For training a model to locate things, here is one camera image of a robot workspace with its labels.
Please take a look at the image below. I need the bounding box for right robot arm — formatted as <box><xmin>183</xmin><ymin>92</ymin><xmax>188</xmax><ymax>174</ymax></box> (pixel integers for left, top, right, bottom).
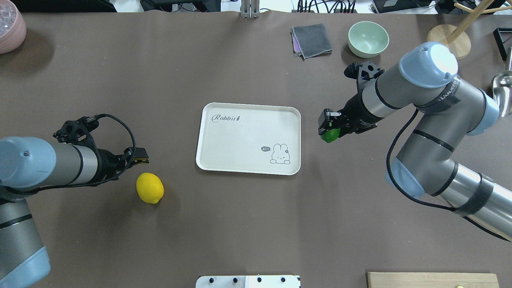
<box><xmin>318</xmin><ymin>42</ymin><xmax>511</xmax><ymax>241</ymax></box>

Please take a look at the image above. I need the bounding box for wooden cutting board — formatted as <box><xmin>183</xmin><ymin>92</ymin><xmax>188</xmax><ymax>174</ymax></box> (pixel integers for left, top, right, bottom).
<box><xmin>367</xmin><ymin>272</ymin><xmax>500</xmax><ymax>288</ymax></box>

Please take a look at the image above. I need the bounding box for metal scoop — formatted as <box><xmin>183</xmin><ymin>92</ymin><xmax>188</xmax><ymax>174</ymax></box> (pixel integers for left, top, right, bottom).
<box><xmin>492</xmin><ymin>47</ymin><xmax>512</xmax><ymax>117</ymax></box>

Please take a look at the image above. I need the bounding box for pink bowl with ice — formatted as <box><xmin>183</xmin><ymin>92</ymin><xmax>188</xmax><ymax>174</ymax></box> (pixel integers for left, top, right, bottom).
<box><xmin>0</xmin><ymin>0</ymin><xmax>27</xmax><ymax>54</ymax></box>

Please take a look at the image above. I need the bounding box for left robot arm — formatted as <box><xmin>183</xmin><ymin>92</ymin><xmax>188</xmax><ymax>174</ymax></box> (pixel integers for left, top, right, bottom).
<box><xmin>0</xmin><ymin>136</ymin><xmax>149</xmax><ymax>288</ymax></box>

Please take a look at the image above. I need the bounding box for cream rabbit tray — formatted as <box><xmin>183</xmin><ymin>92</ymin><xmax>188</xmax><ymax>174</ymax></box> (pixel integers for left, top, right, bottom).
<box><xmin>196</xmin><ymin>102</ymin><xmax>301</xmax><ymax>176</ymax></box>

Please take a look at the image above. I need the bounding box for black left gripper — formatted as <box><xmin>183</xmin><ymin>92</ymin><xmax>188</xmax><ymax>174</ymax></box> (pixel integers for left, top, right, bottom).
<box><xmin>94</xmin><ymin>147</ymin><xmax>149</xmax><ymax>182</ymax></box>

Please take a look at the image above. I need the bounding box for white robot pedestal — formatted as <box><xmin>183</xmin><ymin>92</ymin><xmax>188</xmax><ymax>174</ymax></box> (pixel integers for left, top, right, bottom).
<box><xmin>195</xmin><ymin>275</ymin><xmax>301</xmax><ymax>288</ymax></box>

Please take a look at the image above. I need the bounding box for black glass tray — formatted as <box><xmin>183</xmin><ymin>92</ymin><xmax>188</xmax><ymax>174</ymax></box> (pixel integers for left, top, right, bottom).
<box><xmin>492</xmin><ymin>27</ymin><xmax>512</xmax><ymax>61</ymax></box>

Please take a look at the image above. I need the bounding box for mint green bowl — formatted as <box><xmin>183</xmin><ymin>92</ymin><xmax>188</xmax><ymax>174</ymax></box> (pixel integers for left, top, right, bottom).
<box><xmin>348</xmin><ymin>21</ymin><xmax>390</xmax><ymax>58</ymax></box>

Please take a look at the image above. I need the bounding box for green lime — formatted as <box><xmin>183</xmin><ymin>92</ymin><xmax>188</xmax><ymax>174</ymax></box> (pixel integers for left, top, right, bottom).
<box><xmin>320</xmin><ymin>129</ymin><xmax>341</xmax><ymax>143</ymax></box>

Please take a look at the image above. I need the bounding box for wooden cup tree stand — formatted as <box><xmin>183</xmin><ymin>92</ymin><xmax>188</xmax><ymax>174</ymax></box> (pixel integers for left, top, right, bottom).
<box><xmin>427</xmin><ymin>0</ymin><xmax>512</xmax><ymax>60</ymax></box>

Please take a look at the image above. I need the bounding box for yellow lemon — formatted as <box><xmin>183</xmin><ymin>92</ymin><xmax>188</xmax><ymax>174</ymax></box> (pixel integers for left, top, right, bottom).
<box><xmin>136</xmin><ymin>172</ymin><xmax>164</xmax><ymax>204</ymax></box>

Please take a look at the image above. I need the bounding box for grey folded cloth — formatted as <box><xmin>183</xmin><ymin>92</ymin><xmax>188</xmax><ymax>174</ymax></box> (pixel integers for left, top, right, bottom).
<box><xmin>291</xmin><ymin>24</ymin><xmax>332</xmax><ymax>60</ymax></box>

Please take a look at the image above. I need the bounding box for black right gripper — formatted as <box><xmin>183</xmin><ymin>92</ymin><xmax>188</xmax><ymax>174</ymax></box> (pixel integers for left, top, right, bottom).
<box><xmin>318</xmin><ymin>95</ymin><xmax>378</xmax><ymax>136</ymax></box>

